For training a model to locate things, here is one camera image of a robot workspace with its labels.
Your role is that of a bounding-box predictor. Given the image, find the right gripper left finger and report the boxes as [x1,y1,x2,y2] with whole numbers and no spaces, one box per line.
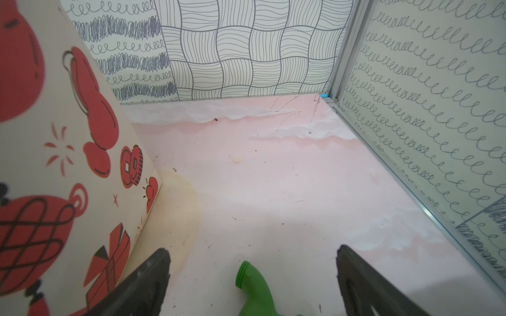
[86,248,171,316]

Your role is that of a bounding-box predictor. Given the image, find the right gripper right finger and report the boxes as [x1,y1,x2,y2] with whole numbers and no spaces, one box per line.
[336,244,429,316]

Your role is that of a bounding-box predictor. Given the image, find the white red paper bag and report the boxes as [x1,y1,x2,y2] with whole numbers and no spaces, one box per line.
[1,1,161,315]

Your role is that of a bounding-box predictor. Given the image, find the green plastic faucet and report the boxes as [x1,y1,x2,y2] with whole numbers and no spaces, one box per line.
[235,261,280,316]

